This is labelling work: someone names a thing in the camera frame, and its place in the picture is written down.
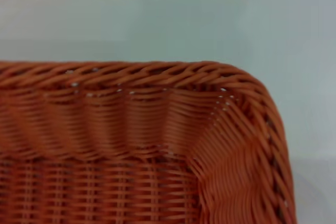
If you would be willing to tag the orange woven plastic basket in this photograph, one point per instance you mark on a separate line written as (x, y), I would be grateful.
(131, 142)

